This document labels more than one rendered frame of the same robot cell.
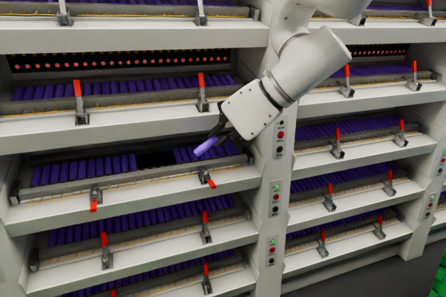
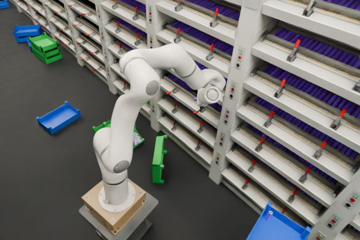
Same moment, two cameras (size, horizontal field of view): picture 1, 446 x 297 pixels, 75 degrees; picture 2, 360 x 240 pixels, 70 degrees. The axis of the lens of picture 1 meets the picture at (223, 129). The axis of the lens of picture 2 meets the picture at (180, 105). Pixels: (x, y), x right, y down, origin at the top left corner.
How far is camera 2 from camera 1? 128 cm
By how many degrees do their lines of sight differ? 59
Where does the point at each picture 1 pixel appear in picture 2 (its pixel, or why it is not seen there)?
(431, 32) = (329, 131)
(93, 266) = (171, 109)
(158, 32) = (194, 55)
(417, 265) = not seen: outside the picture
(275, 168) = (223, 127)
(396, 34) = (299, 115)
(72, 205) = (170, 88)
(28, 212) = (162, 83)
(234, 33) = (216, 68)
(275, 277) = (217, 171)
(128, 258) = (179, 115)
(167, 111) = not seen: hidden behind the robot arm
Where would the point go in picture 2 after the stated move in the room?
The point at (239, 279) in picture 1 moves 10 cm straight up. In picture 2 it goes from (208, 158) to (209, 149)
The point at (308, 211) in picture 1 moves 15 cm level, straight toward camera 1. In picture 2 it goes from (240, 161) to (217, 162)
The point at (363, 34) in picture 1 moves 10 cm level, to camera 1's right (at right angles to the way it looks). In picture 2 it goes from (276, 102) to (290, 115)
